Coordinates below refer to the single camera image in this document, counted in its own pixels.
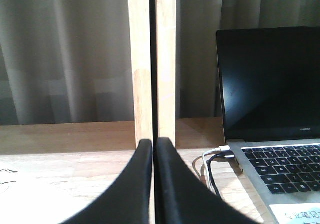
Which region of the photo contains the wooden desk shelf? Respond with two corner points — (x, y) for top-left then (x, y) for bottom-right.
(0, 0), (266, 224)

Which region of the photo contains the white laptop cable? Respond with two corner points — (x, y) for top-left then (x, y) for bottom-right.
(191, 145), (231, 192)

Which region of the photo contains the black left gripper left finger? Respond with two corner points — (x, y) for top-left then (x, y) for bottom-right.
(64, 139), (153, 224)

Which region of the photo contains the grey curtain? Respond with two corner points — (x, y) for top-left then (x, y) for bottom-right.
(0, 0), (320, 126)

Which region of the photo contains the black laptop cable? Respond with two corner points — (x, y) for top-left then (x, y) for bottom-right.
(206, 153), (236, 201)

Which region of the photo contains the silver laptop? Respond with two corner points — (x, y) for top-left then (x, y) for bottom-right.
(216, 27), (320, 224)

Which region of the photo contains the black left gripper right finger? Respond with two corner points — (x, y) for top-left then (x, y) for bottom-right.
(154, 137), (254, 224)

